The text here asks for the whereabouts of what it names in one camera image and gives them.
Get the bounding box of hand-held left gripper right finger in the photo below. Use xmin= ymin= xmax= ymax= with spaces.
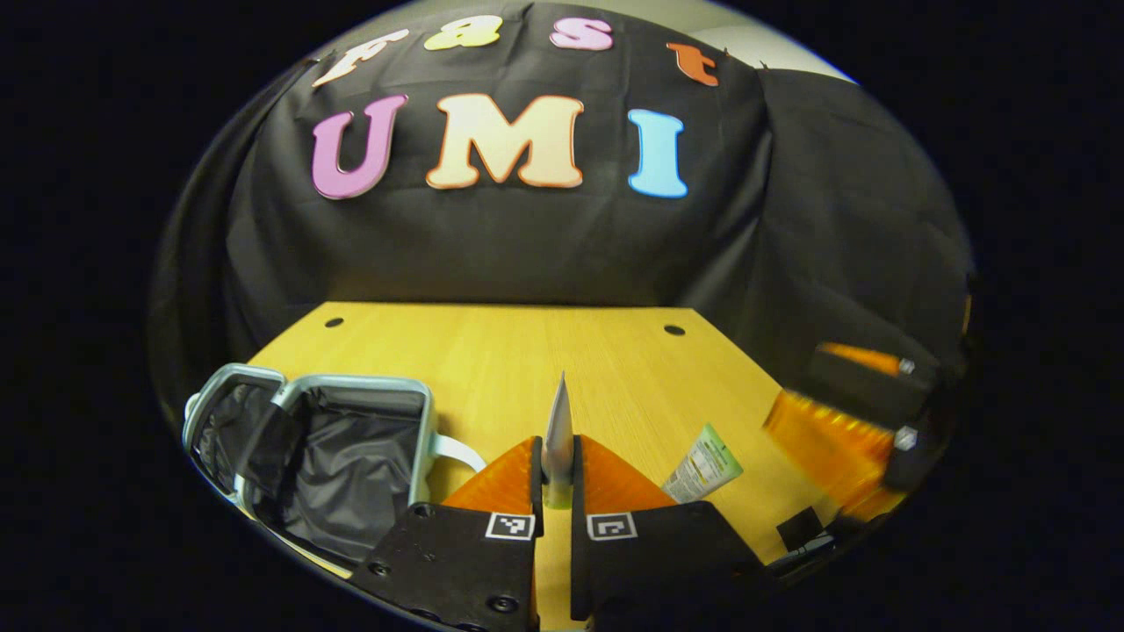
xmin=569 ymin=434 xmax=781 ymax=632

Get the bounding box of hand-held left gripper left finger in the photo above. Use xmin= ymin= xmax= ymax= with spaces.
xmin=351 ymin=436 xmax=545 ymax=632

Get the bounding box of silver skin care tube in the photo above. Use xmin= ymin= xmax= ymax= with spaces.
xmin=539 ymin=370 xmax=577 ymax=511

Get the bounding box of green white skin care tube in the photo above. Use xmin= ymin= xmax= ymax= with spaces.
xmin=660 ymin=423 xmax=745 ymax=505

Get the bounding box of light blue suitcase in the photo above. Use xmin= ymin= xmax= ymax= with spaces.
xmin=182 ymin=363 xmax=486 ymax=569

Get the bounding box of black flat device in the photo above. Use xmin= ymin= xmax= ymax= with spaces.
xmin=773 ymin=506 xmax=840 ymax=577

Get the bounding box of black backdrop cloth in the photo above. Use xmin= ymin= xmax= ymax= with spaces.
xmin=149 ymin=0 xmax=974 ymax=462

